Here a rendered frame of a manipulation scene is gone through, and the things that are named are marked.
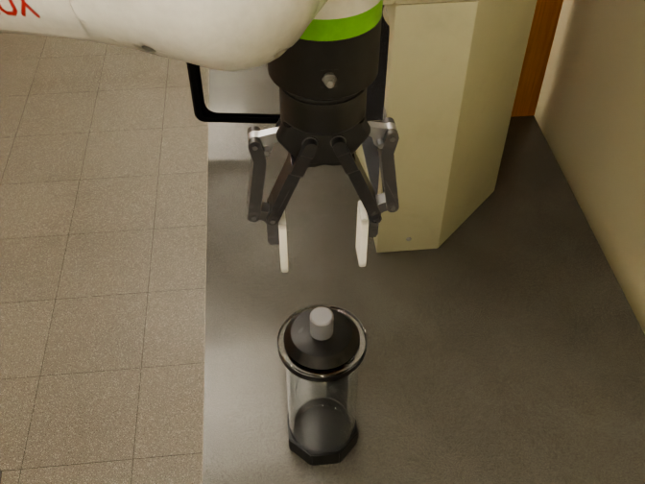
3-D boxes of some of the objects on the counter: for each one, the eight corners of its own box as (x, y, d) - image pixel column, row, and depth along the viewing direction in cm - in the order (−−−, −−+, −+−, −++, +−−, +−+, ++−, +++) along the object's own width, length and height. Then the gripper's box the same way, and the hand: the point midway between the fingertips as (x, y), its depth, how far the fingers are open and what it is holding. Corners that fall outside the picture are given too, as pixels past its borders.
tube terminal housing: (471, 133, 153) (556, -329, 98) (514, 244, 130) (656, -277, 75) (353, 140, 151) (370, -327, 96) (376, 254, 129) (418, -271, 73)
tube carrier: (354, 393, 107) (360, 300, 92) (365, 461, 100) (372, 372, 84) (281, 399, 106) (274, 307, 91) (286, 469, 99) (279, 379, 84)
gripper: (433, 43, 65) (410, 229, 81) (202, 56, 63) (226, 241, 80) (452, 92, 59) (423, 278, 76) (200, 107, 58) (226, 294, 75)
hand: (322, 241), depth 76 cm, fingers open, 7 cm apart
